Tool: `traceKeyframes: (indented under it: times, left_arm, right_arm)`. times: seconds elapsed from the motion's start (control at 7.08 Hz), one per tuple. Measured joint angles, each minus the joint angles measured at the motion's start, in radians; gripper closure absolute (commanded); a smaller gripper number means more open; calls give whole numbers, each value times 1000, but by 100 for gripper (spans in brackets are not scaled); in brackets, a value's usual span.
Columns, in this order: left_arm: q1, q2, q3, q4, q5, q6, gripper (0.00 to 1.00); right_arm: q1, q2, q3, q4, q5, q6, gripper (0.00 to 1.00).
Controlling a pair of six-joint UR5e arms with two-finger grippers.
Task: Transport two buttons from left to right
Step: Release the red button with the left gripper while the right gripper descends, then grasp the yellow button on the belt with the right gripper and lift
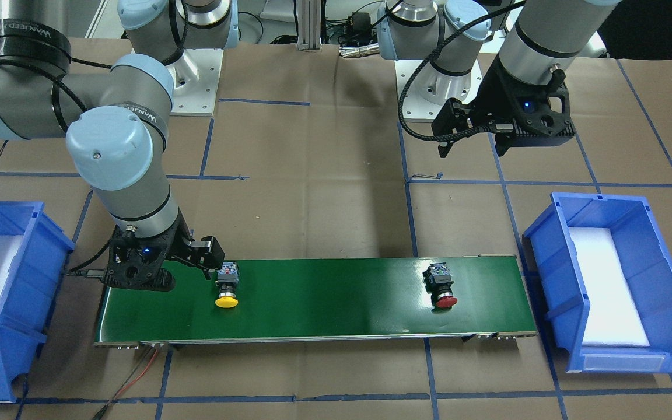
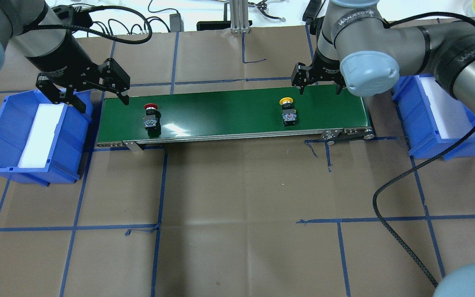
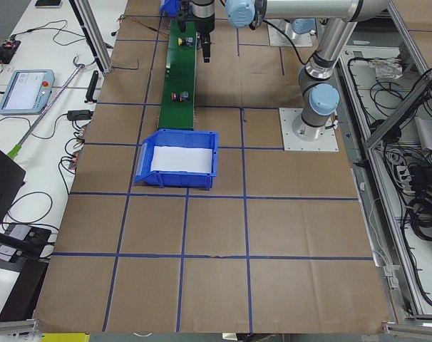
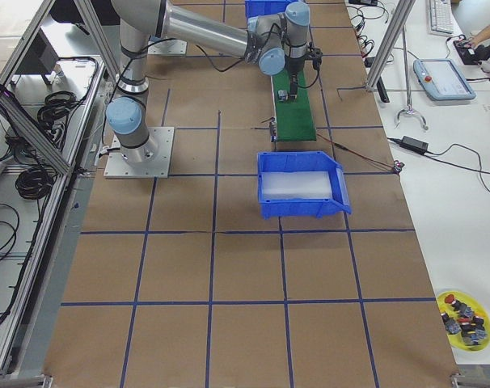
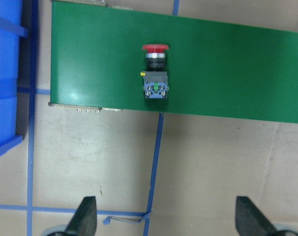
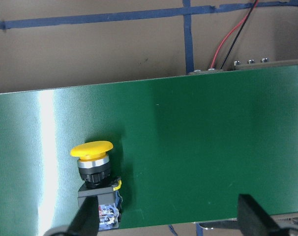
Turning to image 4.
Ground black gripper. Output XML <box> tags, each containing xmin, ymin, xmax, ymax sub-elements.
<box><xmin>285</xmin><ymin>54</ymin><xmax>322</xmax><ymax>100</ymax></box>

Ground yellow push button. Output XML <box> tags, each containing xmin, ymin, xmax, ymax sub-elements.
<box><xmin>277</xmin><ymin>89</ymin><xmax>289</xmax><ymax>102</ymax></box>

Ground yellow plate of buttons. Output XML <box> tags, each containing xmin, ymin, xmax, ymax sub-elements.
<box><xmin>436</xmin><ymin>290</ymin><xmax>490</xmax><ymax>352</ymax></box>

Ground person hand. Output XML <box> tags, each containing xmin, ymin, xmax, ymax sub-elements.
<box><xmin>468</xmin><ymin>32</ymin><xmax>488</xmax><ymax>48</ymax></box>

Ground green conveyor belt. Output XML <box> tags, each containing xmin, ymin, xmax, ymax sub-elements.
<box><xmin>270</xmin><ymin>70</ymin><xmax>316</xmax><ymax>142</ymax></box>

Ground left blue bin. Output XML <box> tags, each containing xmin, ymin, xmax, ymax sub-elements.
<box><xmin>245</xmin><ymin>0</ymin><xmax>294</xmax><ymax>19</ymax></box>

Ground blue bin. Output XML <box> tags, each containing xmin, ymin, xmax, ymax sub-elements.
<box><xmin>245</xmin><ymin>0</ymin><xmax>294</xmax><ymax>19</ymax></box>
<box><xmin>257</xmin><ymin>151</ymin><xmax>352</xmax><ymax>219</ymax></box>

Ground right blue bin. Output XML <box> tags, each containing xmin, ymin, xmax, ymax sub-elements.
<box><xmin>257</xmin><ymin>151</ymin><xmax>352</xmax><ymax>219</ymax></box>

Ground right bin white foam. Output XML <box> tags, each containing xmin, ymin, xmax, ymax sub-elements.
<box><xmin>260</xmin><ymin>171</ymin><xmax>332</xmax><ymax>200</ymax></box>

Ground black power adapter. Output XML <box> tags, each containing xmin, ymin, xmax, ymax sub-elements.
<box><xmin>399</xmin><ymin>136</ymin><xmax>429</xmax><ymax>155</ymax></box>

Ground teach pendant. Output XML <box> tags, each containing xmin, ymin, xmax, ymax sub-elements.
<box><xmin>412</xmin><ymin>59</ymin><xmax>476</xmax><ymax>101</ymax></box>

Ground white keyboard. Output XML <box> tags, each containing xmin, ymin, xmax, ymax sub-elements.
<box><xmin>425</xmin><ymin>0</ymin><xmax>454</xmax><ymax>36</ymax></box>

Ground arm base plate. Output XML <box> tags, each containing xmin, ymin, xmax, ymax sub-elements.
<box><xmin>104</xmin><ymin>127</ymin><xmax>175</xmax><ymax>179</ymax></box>
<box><xmin>148</xmin><ymin>37</ymin><xmax>188</xmax><ymax>57</ymax></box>

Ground aluminium frame post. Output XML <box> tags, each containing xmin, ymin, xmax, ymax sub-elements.
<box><xmin>365</xmin><ymin>0</ymin><xmax>415</xmax><ymax>91</ymax></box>

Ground red black conveyor wires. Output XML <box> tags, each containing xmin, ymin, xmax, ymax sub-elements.
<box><xmin>316</xmin><ymin>134</ymin><xmax>404</xmax><ymax>174</ymax></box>

